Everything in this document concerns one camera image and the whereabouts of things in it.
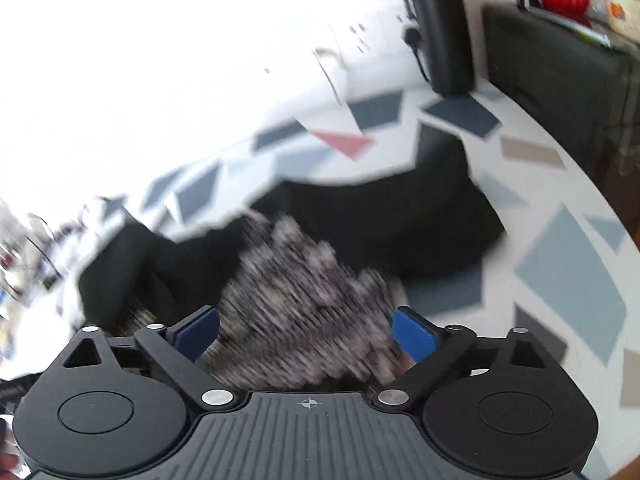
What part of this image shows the black power plug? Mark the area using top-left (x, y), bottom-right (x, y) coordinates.
top-left (404, 26), bottom-right (427, 53)

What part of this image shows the tangle of cables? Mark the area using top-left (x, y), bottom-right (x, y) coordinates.
top-left (0, 199), bottom-right (68, 313)

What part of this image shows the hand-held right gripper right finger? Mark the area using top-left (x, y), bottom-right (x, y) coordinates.
top-left (374, 306), bottom-right (564, 411)

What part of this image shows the yellow white cup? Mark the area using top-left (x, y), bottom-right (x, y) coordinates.
top-left (599, 0), bottom-right (630, 25)

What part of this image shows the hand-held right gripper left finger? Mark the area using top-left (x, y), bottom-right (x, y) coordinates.
top-left (47, 306), bottom-right (237, 411)

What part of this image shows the black insulated bottle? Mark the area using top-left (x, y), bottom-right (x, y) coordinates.
top-left (401, 0), bottom-right (477, 97)

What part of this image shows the white wall socket panel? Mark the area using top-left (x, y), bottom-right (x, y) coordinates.
top-left (310, 4), bottom-right (417, 107)

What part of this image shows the black white patterned knit sweater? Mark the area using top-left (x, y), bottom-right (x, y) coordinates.
top-left (76, 137), bottom-right (507, 393)

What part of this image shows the black case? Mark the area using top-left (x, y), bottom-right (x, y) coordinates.
top-left (481, 2), bottom-right (640, 197)

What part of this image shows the white flat cable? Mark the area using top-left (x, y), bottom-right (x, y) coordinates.
top-left (311, 46), bottom-right (352, 107)

